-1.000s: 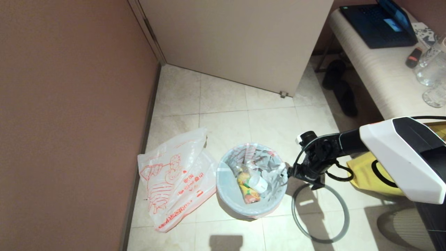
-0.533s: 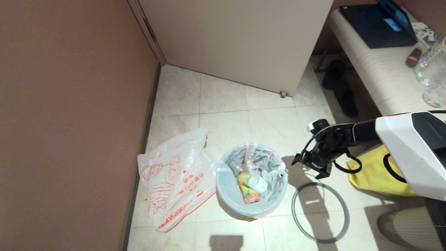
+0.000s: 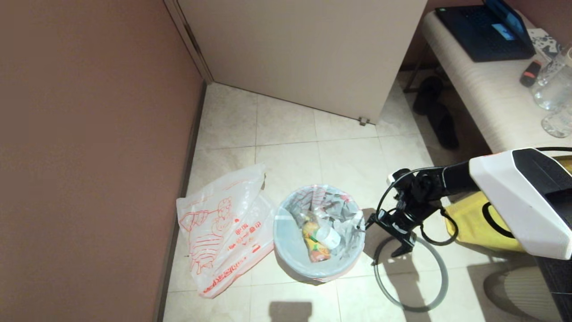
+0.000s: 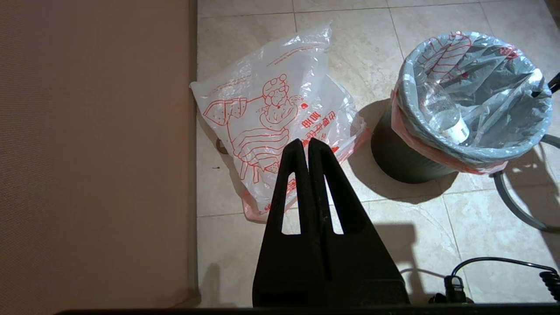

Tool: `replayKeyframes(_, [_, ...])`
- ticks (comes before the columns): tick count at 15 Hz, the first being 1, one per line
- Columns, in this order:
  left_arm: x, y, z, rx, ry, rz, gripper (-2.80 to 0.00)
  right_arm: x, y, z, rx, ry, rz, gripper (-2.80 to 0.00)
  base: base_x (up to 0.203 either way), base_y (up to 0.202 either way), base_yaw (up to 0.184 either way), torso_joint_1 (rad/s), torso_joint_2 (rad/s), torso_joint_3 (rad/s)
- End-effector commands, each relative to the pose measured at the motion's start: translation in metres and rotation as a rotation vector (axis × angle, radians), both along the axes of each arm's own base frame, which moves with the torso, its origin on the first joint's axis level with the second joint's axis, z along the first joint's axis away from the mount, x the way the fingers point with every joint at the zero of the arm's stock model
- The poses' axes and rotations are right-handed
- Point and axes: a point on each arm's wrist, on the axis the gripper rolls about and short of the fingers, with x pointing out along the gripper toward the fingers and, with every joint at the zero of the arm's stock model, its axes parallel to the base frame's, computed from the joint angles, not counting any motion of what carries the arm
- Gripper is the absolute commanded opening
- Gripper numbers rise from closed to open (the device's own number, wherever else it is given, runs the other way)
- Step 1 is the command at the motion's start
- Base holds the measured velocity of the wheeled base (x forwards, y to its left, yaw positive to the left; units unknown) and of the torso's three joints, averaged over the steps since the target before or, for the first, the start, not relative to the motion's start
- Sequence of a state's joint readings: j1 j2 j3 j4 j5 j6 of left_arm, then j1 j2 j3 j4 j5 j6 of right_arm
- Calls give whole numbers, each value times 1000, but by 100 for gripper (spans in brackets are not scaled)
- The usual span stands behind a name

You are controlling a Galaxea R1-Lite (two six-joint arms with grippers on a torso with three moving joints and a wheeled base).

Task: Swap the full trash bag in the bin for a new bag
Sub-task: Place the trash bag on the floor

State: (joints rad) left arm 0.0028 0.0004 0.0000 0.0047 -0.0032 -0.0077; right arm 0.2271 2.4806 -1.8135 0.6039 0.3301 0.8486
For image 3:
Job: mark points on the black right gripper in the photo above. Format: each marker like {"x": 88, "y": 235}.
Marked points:
{"x": 411, "y": 210}

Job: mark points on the spare white plastic bag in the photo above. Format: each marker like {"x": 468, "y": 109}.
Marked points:
{"x": 289, "y": 239}

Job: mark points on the black round trash bin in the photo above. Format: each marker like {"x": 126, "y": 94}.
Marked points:
{"x": 290, "y": 261}

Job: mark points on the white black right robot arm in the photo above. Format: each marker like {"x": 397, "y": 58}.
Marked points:
{"x": 514, "y": 197}

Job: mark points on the white red-printed plastic bag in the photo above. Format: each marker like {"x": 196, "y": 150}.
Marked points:
{"x": 223, "y": 232}

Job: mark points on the clear plastic water bottle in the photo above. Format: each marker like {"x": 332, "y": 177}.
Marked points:
{"x": 331, "y": 237}

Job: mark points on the orange yellow snack wrapper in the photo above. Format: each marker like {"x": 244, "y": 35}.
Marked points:
{"x": 317, "y": 253}

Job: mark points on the small metal door stopper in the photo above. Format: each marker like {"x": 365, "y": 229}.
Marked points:
{"x": 363, "y": 121}

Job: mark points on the black slipper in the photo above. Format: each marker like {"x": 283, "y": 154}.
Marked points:
{"x": 428, "y": 94}
{"x": 444, "y": 127}

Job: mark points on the beige striped stool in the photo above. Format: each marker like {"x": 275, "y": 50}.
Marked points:
{"x": 518, "y": 297}

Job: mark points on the cream striped bench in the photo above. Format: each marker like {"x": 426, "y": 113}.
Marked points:
{"x": 487, "y": 98}

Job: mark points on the beige door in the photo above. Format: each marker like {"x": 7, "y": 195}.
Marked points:
{"x": 304, "y": 53}

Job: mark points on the clear glass cup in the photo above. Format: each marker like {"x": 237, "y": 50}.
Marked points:
{"x": 553, "y": 95}
{"x": 557, "y": 124}

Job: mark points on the black orange handheld device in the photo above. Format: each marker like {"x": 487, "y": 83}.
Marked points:
{"x": 530, "y": 74}

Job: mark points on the dark blue laptop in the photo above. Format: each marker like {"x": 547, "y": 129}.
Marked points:
{"x": 482, "y": 31}

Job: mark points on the clear ribbed glass bottle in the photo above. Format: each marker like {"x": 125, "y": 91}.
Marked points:
{"x": 554, "y": 65}

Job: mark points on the white black patterned card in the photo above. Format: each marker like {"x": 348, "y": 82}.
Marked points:
{"x": 544, "y": 44}

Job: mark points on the beige door frame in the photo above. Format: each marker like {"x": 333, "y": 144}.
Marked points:
{"x": 187, "y": 36}

